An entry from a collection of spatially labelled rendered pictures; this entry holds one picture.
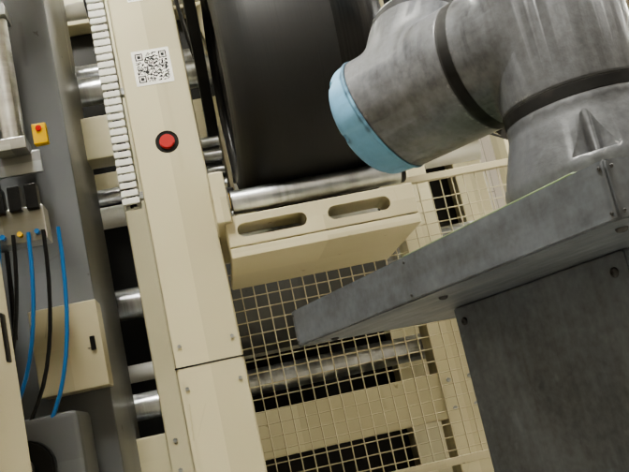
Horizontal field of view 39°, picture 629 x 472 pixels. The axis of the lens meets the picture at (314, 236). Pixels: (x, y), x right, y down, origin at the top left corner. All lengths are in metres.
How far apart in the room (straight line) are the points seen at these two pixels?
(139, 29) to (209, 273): 0.52
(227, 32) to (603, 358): 1.07
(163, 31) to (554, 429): 1.27
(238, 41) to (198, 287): 0.47
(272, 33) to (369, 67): 0.63
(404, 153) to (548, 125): 0.21
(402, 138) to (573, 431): 0.37
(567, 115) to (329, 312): 0.30
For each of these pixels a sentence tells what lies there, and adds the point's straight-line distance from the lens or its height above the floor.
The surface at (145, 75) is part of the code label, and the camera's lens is 1.84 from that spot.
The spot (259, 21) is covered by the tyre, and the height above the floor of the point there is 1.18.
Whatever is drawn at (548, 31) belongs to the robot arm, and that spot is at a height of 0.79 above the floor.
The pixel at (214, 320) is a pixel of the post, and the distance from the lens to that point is 1.70.
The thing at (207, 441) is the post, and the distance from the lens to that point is 1.69.
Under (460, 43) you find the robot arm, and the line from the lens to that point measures 0.94.
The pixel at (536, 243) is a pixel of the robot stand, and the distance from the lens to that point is 0.64.
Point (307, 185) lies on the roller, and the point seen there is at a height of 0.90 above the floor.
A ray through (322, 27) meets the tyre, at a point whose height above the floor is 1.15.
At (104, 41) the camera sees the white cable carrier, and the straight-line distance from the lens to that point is 1.89.
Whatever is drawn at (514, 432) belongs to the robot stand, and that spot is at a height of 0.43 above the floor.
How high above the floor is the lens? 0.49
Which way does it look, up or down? 11 degrees up
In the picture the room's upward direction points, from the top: 13 degrees counter-clockwise
